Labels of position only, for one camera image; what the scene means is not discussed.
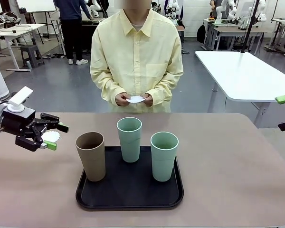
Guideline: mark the mint green plastic cup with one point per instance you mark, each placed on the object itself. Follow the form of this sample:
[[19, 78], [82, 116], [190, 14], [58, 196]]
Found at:
[[129, 147], [164, 166]]

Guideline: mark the person's left forearm yellow sleeve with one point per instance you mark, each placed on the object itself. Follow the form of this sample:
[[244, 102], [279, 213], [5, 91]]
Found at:
[[166, 91]]

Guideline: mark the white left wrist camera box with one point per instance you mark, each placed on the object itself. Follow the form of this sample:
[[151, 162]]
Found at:
[[20, 96]]

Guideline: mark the pile of dark clothes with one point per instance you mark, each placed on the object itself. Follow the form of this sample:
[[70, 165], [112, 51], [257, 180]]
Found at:
[[7, 17]]

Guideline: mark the white foam tubes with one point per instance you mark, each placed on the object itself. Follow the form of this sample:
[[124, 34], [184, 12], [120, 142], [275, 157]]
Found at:
[[16, 28]]

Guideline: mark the brown plastic cup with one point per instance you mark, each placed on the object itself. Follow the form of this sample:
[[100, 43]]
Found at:
[[91, 161]]

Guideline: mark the person's left hand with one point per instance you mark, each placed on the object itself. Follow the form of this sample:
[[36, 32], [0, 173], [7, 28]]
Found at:
[[149, 99]]

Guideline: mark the black backpack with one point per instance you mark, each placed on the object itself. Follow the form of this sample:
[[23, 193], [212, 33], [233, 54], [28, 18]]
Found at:
[[201, 33]]

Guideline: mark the large white table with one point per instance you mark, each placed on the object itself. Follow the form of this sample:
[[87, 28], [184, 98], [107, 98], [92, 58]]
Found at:
[[240, 76]]

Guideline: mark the grey plastic step stool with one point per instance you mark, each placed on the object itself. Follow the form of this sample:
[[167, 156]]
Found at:
[[32, 54]]

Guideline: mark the standing person in blue top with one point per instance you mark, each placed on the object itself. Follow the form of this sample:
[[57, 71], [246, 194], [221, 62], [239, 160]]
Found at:
[[71, 28]]

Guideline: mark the small green bottle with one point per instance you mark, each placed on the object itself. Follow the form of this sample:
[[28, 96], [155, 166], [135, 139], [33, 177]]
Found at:
[[29, 65]]

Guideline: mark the black plastic serving tray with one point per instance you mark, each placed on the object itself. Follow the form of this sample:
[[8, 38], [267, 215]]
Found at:
[[133, 190]]

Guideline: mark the whiteboard on stand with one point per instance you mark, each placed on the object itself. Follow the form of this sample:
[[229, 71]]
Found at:
[[35, 6]]

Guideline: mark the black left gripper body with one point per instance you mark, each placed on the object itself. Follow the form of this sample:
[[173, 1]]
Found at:
[[14, 121]]

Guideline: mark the white scalloped paper coaster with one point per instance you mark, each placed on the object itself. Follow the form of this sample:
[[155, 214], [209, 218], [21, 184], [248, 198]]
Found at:
[[51, 136], [135, 99]]

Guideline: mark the person in yellow shirt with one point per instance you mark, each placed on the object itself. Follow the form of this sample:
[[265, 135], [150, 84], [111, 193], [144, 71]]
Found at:
[[135, 59]]

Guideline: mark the person's right hand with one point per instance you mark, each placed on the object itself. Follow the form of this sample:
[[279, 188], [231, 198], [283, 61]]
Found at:
[[120, 100]]

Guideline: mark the person's right forearm yellow sleeve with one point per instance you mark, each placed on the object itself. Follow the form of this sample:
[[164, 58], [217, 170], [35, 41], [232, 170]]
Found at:
[[104, 91]]

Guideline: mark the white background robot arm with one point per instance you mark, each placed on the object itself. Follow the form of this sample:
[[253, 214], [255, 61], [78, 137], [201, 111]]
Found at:
[[261, 14], [222, 10]]

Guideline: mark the white desk with clutter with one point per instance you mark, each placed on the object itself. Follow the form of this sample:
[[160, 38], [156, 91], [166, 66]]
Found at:
[[16, 33]]

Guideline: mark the black camera stand pole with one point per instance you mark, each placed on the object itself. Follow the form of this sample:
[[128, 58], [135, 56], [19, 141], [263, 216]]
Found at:
[[248, 35]]

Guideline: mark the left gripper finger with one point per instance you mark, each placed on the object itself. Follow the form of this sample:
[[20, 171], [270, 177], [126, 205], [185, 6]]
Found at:
[[50, 121], [31, 141]]

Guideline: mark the grey-top background desk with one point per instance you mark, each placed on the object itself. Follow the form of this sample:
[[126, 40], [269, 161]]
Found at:
[[237, 30]]

